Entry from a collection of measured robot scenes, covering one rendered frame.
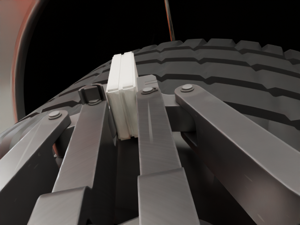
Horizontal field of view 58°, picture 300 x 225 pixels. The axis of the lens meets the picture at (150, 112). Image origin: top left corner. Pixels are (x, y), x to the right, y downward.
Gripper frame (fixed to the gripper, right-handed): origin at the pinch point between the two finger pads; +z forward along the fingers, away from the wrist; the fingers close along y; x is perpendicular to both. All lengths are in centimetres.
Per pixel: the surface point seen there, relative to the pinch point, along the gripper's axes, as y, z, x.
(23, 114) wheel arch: -28, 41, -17
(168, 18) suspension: 9, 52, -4
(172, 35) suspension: 10, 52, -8
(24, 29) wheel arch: -18.3, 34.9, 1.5
